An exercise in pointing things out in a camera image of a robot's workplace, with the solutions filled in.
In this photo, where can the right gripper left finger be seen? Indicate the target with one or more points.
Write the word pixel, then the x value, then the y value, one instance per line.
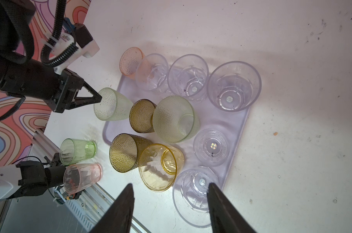
pixel 118 217

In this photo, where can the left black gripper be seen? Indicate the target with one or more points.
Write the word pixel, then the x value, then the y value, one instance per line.
pixel 33 79

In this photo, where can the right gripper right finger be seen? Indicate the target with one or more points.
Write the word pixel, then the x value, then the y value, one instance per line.
pixel 224 216

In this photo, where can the light green glass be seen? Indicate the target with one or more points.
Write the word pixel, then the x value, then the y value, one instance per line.
pixel 114 106

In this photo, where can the dark olive glass back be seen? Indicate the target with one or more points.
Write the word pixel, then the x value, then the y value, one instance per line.
pixel 141 115

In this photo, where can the dark olive glass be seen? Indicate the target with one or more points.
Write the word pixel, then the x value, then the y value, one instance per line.
pixel 141 115
pixel 125 151

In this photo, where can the peach pink glass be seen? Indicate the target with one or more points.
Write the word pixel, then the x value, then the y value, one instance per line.
pixel 130 61

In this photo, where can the dark olive glass front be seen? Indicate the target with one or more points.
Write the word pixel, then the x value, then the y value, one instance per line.
pixel 125 151

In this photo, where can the yellow glass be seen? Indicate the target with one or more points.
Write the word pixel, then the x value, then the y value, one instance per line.
pixel 159 165

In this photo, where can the small clear glass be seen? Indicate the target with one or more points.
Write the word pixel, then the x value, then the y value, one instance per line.
pixel 211 147

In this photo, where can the pale green glass front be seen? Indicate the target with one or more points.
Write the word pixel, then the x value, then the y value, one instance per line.
pixel 175 120

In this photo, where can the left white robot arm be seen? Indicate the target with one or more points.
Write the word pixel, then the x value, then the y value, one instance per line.
pixel 29 178

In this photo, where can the lavender plastic tray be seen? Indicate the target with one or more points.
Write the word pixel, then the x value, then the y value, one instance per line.
pixel 229 124

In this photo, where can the aluminium front rail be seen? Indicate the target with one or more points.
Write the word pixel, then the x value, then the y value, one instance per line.
pixel 74 215

